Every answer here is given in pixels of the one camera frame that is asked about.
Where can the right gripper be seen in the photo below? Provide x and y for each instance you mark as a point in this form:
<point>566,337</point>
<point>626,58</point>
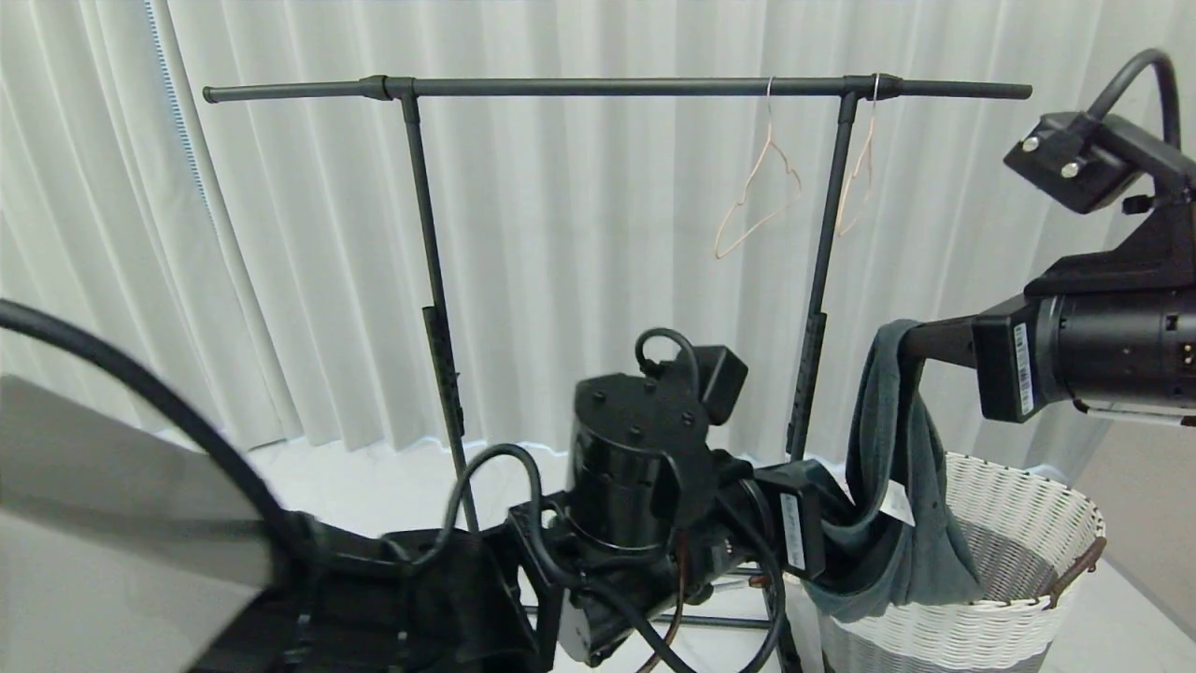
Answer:
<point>1103,355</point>

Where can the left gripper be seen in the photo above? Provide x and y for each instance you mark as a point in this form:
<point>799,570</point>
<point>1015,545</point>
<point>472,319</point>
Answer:
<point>794,523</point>

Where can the dark grey t-shirt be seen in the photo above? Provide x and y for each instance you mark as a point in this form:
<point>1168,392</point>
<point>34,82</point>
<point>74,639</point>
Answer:
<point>897,449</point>

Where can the pink clothes hanger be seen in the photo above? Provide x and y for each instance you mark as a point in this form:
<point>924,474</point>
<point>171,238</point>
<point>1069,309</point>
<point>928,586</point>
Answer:
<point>875,107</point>
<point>768,117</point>

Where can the white laundry basket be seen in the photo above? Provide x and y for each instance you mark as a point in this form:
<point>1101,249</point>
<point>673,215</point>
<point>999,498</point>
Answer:
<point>1028,495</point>

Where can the black clothes rack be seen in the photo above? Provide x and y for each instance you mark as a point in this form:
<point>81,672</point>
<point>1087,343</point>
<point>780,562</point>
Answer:
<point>607,87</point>

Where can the white curtain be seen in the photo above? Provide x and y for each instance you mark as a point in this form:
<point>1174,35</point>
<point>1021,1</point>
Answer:
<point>607,280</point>

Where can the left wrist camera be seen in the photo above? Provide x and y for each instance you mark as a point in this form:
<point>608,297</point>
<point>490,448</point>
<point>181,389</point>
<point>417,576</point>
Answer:
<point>724,379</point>

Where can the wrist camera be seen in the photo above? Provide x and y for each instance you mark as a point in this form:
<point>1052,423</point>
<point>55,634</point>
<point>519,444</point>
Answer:
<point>724,379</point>
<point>1074,159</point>

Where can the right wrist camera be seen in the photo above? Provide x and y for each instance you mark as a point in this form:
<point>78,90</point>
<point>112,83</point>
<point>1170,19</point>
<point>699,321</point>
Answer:
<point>1074,159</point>

